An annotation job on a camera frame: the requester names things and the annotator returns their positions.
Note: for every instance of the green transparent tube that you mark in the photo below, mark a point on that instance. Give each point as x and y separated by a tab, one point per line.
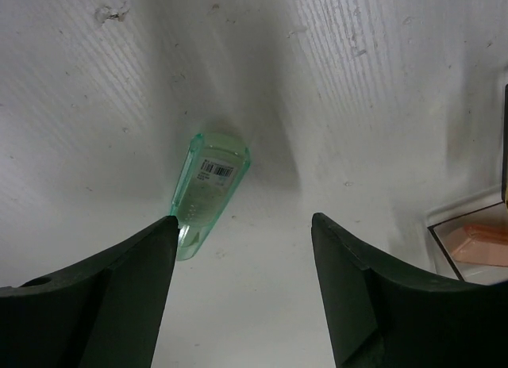
213	168

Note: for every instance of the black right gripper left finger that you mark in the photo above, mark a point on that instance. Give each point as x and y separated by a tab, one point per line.
104	311

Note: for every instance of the teal orange drawer box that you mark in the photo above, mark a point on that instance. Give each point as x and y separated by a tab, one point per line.
468	240

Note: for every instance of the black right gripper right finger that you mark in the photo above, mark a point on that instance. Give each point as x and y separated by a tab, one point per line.
383	312

